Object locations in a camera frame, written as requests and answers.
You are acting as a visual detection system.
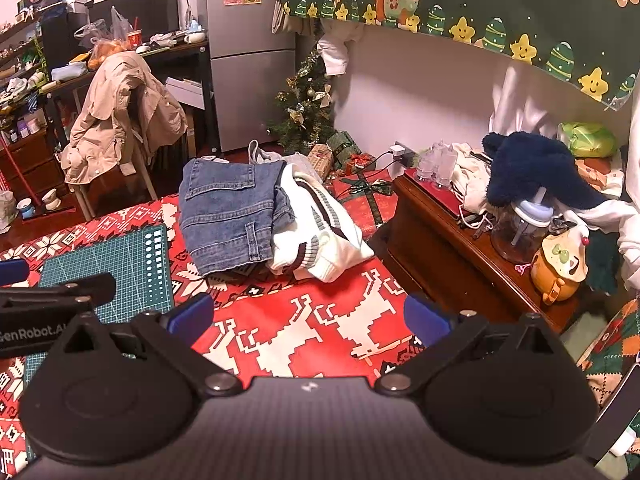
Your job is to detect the wooden bedside cabinet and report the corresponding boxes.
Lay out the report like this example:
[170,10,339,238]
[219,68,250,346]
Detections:
[387,174,582,334]

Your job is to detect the pale wooden chair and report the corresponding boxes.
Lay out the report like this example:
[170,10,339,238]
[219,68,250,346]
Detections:
[67,89,161,221]

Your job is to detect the clear bottle with lilac lid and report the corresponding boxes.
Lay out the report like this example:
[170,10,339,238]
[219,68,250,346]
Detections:
[491,187,554,264]

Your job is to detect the green cutting mat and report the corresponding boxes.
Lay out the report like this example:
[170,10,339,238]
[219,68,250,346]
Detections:
[22,224,176,372]

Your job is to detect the clear glass cup set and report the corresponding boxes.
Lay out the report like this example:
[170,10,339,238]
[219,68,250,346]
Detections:
[414,140,459,189]

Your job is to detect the bag of oranges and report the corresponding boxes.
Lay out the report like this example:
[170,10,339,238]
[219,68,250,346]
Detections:
[74,5,134,69]

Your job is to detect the white printed plastic bag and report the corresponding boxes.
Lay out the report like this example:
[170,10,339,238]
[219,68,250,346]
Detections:
[0,190,19,234]

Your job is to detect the gold patterned gift box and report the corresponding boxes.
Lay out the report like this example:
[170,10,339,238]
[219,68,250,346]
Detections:
[307,143,334,181]

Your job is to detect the yellow pot-shaped toy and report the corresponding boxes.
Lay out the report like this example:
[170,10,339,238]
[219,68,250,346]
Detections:
[529,232,590,306]

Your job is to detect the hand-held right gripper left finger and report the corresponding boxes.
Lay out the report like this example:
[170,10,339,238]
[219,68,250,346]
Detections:
[47,292,243,398]

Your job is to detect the green plastic bag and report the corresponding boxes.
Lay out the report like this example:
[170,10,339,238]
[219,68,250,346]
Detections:
[557,121,619,159]

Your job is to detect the small Christmas tree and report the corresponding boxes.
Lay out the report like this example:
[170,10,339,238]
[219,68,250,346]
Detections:
[267,42,341,154]

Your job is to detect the beige jacket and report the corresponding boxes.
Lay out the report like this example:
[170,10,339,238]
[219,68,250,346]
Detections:
[60,51,189,186]

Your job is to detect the cluttered wall shelf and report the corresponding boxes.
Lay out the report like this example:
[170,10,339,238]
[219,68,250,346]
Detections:
[0,0,91,126]

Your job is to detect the white knit sweater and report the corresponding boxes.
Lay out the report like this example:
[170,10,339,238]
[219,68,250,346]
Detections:
[267,162,376,284]

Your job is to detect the blue denim shorts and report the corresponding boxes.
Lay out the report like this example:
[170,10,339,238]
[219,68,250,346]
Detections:
[178,157,299,277]

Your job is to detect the small red gift box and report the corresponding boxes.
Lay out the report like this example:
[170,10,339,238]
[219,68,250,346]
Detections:
[345,152,376,176]

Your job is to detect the grey knit garment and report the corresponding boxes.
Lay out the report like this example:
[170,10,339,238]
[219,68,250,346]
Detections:
[248,140,289,166]

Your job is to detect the white fleece garment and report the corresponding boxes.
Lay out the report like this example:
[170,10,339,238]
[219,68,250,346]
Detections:
[579,199,640,292]

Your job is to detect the grey refrigerator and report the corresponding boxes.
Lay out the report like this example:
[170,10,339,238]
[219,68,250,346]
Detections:
[196,0,302,154]

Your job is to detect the black desk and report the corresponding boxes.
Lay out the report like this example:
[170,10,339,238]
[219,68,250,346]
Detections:
[40,40,221,157]

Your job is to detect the navy fluffy cloth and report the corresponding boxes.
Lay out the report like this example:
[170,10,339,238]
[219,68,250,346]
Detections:
[482,131,604,209]

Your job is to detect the white hanging garment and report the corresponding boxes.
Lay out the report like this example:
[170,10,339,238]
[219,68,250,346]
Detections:
[317,22,362,77]

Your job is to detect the red gift box green ribbon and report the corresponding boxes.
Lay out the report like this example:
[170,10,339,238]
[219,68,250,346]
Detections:
[325,170,401,241]

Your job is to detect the black cable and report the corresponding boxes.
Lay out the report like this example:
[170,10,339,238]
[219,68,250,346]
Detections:
[349,149,397,196]

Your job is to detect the red broom handle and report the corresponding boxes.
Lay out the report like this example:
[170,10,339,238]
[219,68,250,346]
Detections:
[0,137,44,206]

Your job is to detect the white crumpled cloth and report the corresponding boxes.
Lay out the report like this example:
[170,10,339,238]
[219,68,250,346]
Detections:
[452,142,501,214]

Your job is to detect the white draped fabric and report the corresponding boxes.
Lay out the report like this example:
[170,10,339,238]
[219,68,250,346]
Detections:
[489,66,557,136]

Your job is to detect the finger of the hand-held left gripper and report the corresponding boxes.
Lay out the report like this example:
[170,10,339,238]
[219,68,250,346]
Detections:
[0,273,117,314]
[0,258,30,287]

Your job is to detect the white flat box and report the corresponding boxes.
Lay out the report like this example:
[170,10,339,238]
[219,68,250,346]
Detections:
[164,77,206,110]

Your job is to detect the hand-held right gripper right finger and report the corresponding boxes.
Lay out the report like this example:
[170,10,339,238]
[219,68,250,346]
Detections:
[374,292,571,398]

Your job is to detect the red patterned blanket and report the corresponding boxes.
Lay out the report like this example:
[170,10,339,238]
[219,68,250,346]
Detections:
[0,195,567,480]

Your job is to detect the plaid blanket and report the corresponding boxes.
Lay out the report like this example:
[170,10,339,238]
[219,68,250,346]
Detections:
[582,299,640,412]

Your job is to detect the white wall charger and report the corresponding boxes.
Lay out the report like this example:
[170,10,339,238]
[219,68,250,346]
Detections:
[389,142,416,166]

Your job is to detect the wooden drawer cabinet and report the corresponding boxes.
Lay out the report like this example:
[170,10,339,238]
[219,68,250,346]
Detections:
[0,124,71,201]

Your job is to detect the black monitor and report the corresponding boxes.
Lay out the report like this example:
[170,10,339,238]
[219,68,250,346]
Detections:
[88,0,180,36]

